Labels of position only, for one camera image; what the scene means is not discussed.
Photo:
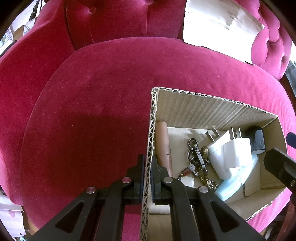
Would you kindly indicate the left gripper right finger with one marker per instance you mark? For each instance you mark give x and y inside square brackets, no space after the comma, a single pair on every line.
[158,173]

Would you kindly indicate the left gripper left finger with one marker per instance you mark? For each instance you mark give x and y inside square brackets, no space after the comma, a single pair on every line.
[135,189]

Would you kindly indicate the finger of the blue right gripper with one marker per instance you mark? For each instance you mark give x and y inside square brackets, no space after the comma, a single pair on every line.
[291,139]

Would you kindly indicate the cardboard box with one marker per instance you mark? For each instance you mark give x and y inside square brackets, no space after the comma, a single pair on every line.
[194,212]

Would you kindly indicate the white USB wall charger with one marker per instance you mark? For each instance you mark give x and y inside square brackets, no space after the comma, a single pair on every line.
[228,152]

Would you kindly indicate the brown leather cylinder case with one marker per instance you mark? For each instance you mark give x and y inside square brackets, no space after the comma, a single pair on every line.
[162,145]

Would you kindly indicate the light blue plastic bottle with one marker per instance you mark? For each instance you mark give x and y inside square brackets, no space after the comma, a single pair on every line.
[230,186]

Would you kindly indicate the crimson velvet tufted sofa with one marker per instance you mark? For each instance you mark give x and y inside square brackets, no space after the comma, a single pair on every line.
[76,92]

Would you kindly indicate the brown paper sheet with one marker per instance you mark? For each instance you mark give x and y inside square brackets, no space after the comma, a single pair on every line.
[222,26]

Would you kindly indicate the small cardboard box background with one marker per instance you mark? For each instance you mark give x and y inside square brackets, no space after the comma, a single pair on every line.
[21,31]

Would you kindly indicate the metal keychain with charms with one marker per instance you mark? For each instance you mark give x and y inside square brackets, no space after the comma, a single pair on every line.
[198,161]

